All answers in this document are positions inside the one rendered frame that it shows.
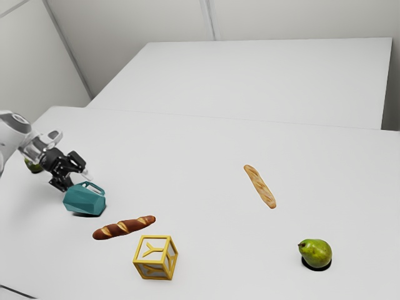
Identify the teal faceted mug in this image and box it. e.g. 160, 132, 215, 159
62, 181, 107, 218

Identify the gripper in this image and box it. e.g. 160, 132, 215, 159
39, 147, 94, 193

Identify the yellow letter block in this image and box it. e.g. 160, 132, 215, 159
132, 234, 179, 281

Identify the green fruit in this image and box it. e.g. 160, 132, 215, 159
24, 158, 44, 174

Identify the green pear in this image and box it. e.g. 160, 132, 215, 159
297, 239, 333, 269

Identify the light tan baguette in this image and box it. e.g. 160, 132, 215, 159
243, 164, 278, 210

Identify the dark brown baguette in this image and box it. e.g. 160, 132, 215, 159
92, 215, 156, 241

